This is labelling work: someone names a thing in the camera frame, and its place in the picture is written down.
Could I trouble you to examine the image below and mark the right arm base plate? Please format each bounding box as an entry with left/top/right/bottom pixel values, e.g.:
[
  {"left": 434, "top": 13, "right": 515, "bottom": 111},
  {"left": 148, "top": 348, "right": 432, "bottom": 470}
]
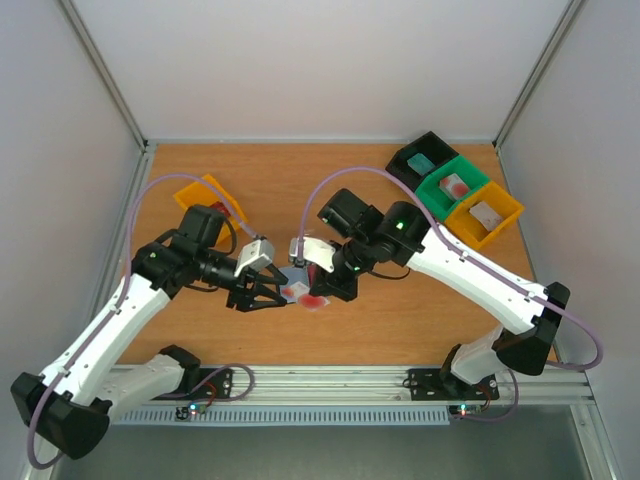
[{"left": 402, "top": 368, "right": 500, "bottom": 401}]

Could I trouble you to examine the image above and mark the yellow bin on right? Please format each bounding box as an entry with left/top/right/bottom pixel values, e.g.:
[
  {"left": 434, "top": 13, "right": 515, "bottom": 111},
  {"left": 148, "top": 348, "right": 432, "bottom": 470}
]
[{"left": 444, "top": 181, "right": 525, "bottom": 251}]

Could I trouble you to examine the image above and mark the black bin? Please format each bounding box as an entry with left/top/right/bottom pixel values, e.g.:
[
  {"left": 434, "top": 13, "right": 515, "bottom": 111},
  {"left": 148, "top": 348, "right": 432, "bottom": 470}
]
[{"left": 385, "top": 131, "right": 458, "bottom": 191}]

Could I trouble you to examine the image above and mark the purple cable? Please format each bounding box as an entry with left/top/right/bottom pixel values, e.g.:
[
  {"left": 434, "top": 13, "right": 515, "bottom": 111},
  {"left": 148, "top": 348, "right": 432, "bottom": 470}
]
[
  {"left": 297, "top": 166, "right": 605, "bottom": 371},
  {"left": 27, "top": 172, "right": 266, "bottom": 470}
]

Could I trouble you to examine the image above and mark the controller board green led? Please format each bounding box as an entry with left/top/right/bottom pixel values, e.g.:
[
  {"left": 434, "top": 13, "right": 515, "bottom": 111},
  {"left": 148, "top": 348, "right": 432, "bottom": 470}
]
[
  {"left": 174, "top": 403, "right": 208, "bottom": 421},
  {"left": 449, "top": 403, "right": 488, "bottom": 418}
]

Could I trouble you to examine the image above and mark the teal card stack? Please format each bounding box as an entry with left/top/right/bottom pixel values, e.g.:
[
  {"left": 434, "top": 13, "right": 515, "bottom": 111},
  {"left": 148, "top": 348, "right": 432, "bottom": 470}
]
[{"left": 407, "top": 153, "right": 434, "bottom": 176}]

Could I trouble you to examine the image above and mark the aluminium frame post left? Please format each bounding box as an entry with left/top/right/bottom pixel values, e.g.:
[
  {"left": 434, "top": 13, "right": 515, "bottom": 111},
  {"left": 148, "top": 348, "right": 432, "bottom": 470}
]
[{"left": 57, "top": 0, "right": 151, "bottom": 151}]

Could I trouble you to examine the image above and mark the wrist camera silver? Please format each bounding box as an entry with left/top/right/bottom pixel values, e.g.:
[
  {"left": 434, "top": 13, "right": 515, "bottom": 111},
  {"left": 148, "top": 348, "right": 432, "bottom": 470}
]
[
  {"left": 288, "top": 236, "right": 336, "bottom": 273},
  {"left": 234, "top": 239, "right": 275, "bottom": 278}
]

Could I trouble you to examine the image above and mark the aluminium frame post right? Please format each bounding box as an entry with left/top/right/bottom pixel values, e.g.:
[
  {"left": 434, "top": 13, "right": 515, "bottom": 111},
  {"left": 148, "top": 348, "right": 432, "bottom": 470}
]
[{"left": 492, "top": 0, "right": 589, "bottom": 149}]

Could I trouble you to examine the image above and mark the right controller board green LED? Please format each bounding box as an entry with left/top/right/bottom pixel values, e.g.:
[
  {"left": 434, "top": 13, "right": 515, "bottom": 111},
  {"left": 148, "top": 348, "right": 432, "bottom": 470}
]
[{"left": 449, "top": 403, "right": 488, "bottom": 418}]

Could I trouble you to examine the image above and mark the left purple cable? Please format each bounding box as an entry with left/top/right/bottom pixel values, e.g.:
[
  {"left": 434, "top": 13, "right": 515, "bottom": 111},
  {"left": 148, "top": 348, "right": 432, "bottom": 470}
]
[{"left": 27, "top": 172, "right": 266, "bottom": 470}]

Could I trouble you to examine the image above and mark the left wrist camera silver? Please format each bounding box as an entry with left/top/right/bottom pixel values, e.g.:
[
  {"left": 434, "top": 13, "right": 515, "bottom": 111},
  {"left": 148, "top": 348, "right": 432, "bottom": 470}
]
[{"left": 234, "top": 239, "right": 275, "bottom": 278}]

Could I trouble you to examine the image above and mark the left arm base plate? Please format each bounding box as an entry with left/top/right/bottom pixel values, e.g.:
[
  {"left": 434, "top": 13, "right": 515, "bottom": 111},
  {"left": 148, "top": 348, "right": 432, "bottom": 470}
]
[{"left": 155, "top": 367, "right": 234, "bottom": 401}]

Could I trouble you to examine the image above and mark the green bin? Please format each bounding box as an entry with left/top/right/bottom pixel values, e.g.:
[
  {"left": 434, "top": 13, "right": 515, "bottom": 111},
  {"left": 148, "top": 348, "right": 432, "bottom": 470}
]
[{"left": 415, "top": 155, "right": 490, "bottom": 223}]

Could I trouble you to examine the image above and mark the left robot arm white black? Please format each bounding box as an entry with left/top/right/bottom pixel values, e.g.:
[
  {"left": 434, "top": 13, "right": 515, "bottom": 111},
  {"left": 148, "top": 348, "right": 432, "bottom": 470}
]
[{"left": 11, "top": 205, "right": 287, "bottom": 459}]

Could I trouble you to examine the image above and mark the white red card stack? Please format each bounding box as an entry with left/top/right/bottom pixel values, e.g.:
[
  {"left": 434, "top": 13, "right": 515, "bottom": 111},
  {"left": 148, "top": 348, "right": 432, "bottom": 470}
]
[{"left": 438, "top": 173, "right": 470, "bottom": 201}]

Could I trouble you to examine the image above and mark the blue leather card holder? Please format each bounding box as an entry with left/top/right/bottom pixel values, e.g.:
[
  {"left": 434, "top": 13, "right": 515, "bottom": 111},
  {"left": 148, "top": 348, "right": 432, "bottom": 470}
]
[{"left": 280, "top": 264, "right": 317, "bottom": 287}]

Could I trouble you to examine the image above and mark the left controller board green LED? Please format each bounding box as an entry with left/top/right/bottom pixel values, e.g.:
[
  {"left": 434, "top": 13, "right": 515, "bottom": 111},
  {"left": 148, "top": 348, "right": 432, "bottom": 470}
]
[{"left": 174, "top": 403, "right": 208, "bottom": 421}]

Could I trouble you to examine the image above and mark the yellow bin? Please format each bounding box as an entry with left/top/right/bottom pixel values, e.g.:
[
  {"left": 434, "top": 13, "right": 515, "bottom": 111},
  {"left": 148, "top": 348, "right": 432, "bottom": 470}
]
[
  {"left": 444, "top": 181, "right": 525, "bottom": 251},
  {"left": 173, "top": 174, "right": 248, "bottom": 247}
]

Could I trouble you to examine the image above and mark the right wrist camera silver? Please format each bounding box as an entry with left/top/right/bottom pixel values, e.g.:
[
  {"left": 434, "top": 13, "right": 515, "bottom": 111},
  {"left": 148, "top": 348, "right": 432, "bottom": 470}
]
[{"left": 288, "top": 236, "right": 336, "bottom": 273}]

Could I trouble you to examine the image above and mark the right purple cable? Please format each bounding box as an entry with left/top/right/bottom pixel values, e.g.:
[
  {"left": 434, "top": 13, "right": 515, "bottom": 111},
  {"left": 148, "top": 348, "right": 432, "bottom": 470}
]
[{"left": 297, "top": 166, "right": 605, "bottom": 371}]

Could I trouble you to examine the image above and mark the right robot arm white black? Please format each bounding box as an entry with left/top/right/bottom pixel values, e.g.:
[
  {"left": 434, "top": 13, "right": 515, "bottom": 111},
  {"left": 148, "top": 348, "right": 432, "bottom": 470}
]
[{"left": 290, "top": 189, "right": 570, "bottom": 399}]

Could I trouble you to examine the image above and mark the white grey card stack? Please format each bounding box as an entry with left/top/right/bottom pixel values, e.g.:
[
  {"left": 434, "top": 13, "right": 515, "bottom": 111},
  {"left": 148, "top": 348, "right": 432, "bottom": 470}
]
[{"left": 469, "top": 201, "right": 503, "bottom": 232}]

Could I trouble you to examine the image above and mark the yellow bin on left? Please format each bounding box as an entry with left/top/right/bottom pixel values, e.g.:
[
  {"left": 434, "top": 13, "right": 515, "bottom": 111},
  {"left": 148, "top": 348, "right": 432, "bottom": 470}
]
[{"left": 173, "top": 174, "right": 248, "bottom": 247}]

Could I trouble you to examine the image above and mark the aluminium rail front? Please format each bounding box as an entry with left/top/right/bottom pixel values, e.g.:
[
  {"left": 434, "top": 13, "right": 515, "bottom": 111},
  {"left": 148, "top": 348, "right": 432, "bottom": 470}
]
[{"left": 47, "top": 363, "right": 596, "bottom": 407}]

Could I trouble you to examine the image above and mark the aluminium frame post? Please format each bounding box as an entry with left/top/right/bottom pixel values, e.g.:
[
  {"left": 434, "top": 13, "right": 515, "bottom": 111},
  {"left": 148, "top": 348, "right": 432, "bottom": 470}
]
[
  {"left": 57, "top": 0, "right": 151, "bottom": 151},
  {"left": 492, "top": 0, "right": 589, "bottom": 149}
]

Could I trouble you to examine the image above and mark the slotted cable duct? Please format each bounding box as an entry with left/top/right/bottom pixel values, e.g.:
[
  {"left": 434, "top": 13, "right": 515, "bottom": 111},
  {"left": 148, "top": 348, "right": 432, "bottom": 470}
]
[{"left": 116, "top": 406, "right": 449, "bottom": 428}]

